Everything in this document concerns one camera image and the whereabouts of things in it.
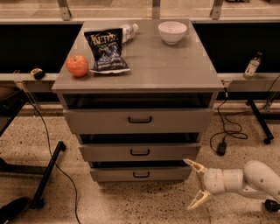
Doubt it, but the grey drawer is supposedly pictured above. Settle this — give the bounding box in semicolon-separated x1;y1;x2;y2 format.
90;166;191;182
64;108;214;134
79;143;200;162

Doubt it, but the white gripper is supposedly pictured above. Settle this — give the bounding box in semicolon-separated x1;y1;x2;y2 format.
184;158;226;210

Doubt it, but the grey top drawer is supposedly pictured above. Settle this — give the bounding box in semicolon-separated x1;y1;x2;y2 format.
64;108;214;134

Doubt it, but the black shoe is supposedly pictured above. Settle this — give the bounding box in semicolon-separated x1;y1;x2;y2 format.
0;197;30;224

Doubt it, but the black cart frame left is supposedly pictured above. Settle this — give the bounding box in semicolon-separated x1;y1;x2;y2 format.
0;87;66;209

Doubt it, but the black kettle chips bag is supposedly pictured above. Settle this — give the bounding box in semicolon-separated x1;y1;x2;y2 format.
84;28;130;74

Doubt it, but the clear plastic water bottle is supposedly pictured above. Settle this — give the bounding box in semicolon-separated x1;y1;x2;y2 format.
121;24;138;43

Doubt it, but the black yellow tape measure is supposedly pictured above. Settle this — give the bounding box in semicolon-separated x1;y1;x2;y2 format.
31;68;46;80

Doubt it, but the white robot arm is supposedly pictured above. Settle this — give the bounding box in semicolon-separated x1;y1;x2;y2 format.
184;158;280;212

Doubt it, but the black power adapter cable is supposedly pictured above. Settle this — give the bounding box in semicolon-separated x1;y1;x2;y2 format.
209;87;249;157

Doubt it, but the black stand leg right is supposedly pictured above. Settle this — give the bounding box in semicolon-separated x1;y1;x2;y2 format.
246;91;280;144

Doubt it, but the small glass bottle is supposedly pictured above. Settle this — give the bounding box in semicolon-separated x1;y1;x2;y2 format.
243;52;263;80

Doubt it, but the black caster wheel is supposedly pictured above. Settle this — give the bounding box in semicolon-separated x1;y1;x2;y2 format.
264;199;280;212

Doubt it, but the red apple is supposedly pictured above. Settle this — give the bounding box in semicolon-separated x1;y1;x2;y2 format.
66;54;88;77

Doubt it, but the grey bottom drawer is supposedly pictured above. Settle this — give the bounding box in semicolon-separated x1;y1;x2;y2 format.
90;166;191;182

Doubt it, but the grey drawer cabinet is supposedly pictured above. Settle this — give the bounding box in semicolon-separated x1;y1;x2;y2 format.
52;20;222;170

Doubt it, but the black floor cable left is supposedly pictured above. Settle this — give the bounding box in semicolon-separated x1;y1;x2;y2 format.
27;100;81;224

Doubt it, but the white ceramic bowl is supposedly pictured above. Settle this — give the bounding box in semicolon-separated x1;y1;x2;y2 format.
158;21;187;45

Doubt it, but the grey middle drawer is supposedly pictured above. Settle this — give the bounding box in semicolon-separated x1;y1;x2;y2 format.
79;143;200;162

